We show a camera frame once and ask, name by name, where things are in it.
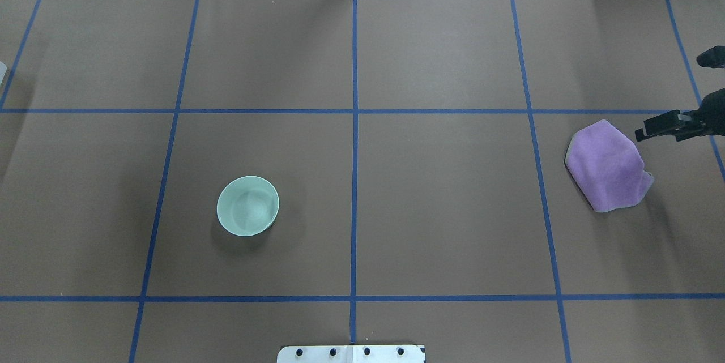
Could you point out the mint green bowl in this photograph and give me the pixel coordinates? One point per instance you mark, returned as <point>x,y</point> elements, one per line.
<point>247,206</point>

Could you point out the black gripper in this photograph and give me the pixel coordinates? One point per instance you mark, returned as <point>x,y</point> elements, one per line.
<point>688,124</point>

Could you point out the purple cloth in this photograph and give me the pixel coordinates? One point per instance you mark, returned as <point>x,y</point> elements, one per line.
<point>607,167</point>

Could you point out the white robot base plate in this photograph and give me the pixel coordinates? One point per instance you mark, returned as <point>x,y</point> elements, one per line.
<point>353,353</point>

